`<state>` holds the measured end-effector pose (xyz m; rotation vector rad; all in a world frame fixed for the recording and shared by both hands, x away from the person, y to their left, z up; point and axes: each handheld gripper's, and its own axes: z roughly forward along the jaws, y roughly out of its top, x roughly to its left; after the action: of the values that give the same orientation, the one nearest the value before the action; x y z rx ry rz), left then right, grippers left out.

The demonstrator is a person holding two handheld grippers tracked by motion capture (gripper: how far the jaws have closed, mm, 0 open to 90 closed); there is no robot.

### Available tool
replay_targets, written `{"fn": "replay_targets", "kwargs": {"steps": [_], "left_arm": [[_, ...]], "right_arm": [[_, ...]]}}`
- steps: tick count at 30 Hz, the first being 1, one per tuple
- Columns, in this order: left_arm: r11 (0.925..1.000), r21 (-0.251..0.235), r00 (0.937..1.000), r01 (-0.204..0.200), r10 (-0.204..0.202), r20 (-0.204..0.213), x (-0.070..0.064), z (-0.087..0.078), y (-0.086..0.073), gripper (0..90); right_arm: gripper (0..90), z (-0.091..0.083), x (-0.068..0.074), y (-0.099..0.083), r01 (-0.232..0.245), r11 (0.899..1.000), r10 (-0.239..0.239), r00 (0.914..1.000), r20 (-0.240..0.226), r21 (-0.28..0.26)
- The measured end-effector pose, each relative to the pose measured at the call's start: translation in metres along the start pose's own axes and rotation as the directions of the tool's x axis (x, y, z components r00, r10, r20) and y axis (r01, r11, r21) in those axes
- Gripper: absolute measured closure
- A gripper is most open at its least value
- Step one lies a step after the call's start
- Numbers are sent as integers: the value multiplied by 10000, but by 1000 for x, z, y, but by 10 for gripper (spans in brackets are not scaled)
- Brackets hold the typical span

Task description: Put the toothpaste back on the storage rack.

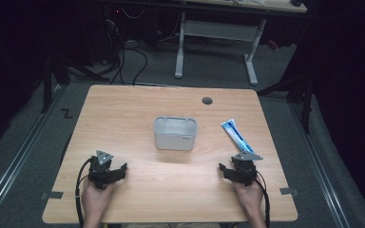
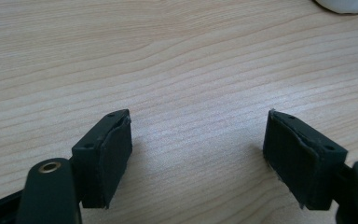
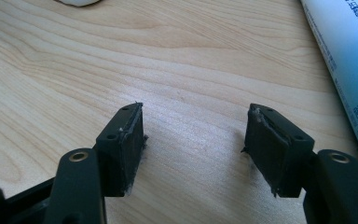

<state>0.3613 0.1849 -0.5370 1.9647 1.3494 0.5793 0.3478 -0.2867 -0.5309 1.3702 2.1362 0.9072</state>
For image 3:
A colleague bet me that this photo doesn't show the white round object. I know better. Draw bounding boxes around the white round object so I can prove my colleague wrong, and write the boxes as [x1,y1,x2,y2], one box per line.
[55,0,103,7]

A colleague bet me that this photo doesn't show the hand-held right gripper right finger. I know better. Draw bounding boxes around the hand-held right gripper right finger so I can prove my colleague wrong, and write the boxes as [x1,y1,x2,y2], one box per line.
[241,103,316,199]

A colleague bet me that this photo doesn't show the blue and white toothpaste box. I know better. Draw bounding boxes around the blue and white toothpaste box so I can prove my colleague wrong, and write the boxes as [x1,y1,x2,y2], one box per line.
[299,0,358,181]

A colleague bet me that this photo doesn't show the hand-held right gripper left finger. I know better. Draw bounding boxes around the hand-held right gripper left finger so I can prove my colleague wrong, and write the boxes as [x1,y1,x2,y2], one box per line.
[94,102,148,198]

